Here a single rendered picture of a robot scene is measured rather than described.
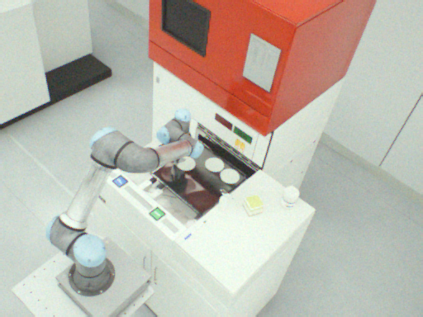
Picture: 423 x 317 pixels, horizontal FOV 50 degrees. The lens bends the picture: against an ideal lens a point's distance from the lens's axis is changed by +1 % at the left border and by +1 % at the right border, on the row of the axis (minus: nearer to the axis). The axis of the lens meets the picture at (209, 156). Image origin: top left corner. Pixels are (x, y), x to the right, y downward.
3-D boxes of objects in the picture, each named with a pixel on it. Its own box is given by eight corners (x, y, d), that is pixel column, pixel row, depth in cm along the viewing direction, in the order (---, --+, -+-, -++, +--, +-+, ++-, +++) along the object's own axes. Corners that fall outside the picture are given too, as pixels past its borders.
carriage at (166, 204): (146, 185, 229) (146, 181, 227) (197, 229, 214) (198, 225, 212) (134, 193, 224) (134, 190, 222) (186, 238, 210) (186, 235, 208)
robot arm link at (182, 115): (170, 112, 206) (182, 104, 211) (168, 130, 214) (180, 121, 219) (183, 120, 204) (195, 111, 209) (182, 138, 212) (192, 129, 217)
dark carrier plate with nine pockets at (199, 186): (199, 142, 248) (199, 141, 248) (246, 177, 234) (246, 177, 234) (153, 173, 229) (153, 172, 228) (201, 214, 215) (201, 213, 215)
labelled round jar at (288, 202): (285, 196, 219) (290, 183, 212) (297, 204, 217) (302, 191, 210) (277, 203, 215) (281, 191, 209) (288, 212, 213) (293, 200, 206)
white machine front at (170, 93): (155, 107, 274) (157, 53, 245) (258, 184, 242) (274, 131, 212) (151, 110, 273) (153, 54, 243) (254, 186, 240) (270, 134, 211)
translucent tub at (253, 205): (255, 201, 215) (258, 193, 210) (262, 214, 210) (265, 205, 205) (241, 205, 212) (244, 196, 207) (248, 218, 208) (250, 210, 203)
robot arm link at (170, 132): (173, 140, 197) (189, 128, 204) (154, 127, 201) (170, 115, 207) (172, 152, 203) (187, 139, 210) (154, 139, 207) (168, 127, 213)
